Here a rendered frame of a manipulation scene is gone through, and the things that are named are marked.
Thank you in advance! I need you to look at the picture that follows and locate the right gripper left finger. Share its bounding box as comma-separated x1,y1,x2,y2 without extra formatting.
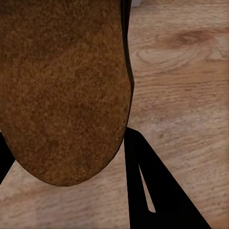
0,131,16,184

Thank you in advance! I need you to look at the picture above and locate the sandal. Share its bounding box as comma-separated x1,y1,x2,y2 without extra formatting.
0,0,135,187

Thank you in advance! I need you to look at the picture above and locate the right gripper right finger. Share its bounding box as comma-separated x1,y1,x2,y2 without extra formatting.
124,127,211,229

